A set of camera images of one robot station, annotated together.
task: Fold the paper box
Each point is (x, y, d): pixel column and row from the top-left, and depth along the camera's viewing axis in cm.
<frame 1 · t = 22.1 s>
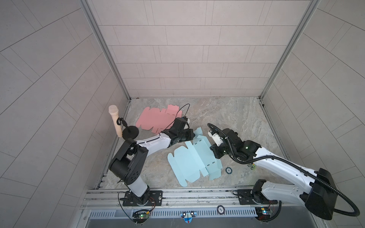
left hand: (198, 133, 87), fingers closed
right hand: (209, 150, 77), fingers closed
light blue flat paper box: (188, 162, 82), point 2 cm above the table
pink flat paper box: (153, 118, 110), on the table
beige wooden microphone: (113, 109, 76), point 27 cm above the table
black round microphone stand: (129, 132, 96), on the table
blue poker chip: (228, 170, 82), on the table

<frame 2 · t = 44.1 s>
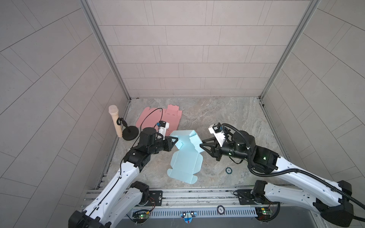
left hand: (180, 139, 73), fingers closed
right hand: (201, 147, 61), fingers open
light blue flat paper box: (187, 161, 71), point 14 cm above the table
the other named things where they were.

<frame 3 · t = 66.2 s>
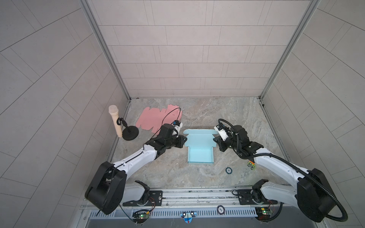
left hand: (189, 137, 83), fingers closed
right hand: (213, 139, 82), fingers closed
light blue flat paper box: (200, 143, 84), point 8 cm above the table
orange green small toy: (252, 166, 81), point 3 cm above the table
the other named things where they were.

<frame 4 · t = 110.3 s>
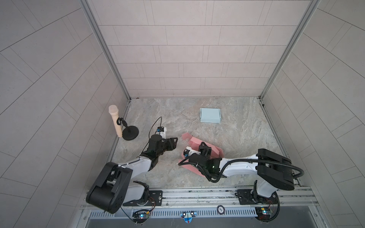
left hand: (178, 138, 88), fingers open
right hand: (202, 143, 84), fingers closed
light blue flat paper box: (208, 115, 105), point 3 cm above the table
pink flat paper box: (191, 141, 84), point 9 cm above the table
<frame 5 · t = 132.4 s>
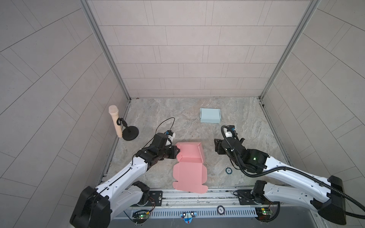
left hand: (182, 149, 80), fingers closed
right hand: (215, 143, 76), fingers open
pink flat paper box: (190, 173, 73), point 9 cm above the table
